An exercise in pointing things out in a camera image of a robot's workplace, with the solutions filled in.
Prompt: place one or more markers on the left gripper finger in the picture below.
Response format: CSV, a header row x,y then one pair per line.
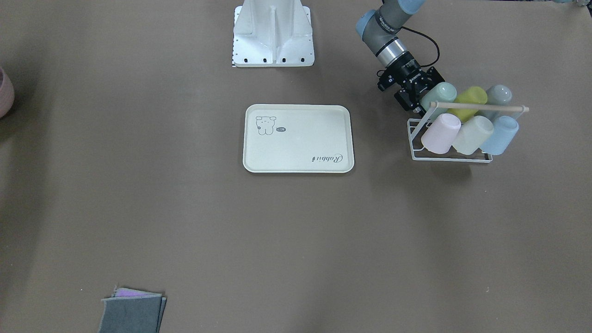
x,y
434,77
410,101

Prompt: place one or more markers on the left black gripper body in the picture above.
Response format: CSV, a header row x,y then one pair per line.
x,y
408,68

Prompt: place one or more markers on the green plastic cup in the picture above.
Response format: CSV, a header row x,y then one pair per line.
x,y
443,92

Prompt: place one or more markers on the cream rabbit tray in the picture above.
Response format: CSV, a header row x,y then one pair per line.
x,y
298,138

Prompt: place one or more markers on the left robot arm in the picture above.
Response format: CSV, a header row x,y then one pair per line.
x,y
378,29

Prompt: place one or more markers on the yellow plastic cup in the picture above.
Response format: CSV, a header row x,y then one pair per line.
x,y
472,95

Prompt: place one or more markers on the pink plastic cup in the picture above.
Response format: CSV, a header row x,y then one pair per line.
x,y
441,134

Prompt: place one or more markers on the grey-blue plastic cup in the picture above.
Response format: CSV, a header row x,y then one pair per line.
x,y
496,95

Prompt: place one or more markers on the cream plastic cup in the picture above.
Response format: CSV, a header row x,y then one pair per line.
x,y
473,134

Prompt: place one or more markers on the light blue plastic cup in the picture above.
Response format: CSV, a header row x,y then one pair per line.
x,y
505,129

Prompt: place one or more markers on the grey folded cloth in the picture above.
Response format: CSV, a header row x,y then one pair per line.
x,y
132,311

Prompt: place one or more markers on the pink bowl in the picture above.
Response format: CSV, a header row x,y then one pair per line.
x,y
7,93

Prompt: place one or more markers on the white wire cup rack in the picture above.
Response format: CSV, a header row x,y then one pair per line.
x,y
417,127

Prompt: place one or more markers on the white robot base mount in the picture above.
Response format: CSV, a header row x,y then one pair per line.
x,y
272,33

